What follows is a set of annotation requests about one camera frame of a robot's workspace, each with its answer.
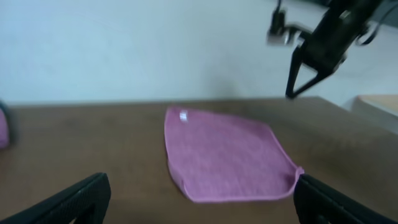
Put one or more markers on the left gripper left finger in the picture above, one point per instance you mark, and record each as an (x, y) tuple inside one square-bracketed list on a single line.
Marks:
[(84, 202)]

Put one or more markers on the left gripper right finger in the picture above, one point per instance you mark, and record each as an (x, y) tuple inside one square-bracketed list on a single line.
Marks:
[(316, 203)]

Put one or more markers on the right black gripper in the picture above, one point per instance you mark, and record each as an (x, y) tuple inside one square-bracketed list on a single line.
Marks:
[(325, 49)]

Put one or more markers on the purple microfiber cloth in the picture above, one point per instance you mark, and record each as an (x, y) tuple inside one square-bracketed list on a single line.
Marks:
[(215, 158)]

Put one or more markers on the purple folded cloth in stack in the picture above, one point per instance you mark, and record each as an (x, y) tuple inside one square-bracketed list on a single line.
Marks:
[(4, 130)]

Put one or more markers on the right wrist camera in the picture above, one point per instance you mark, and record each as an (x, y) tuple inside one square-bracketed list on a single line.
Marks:
[(279, 32)]

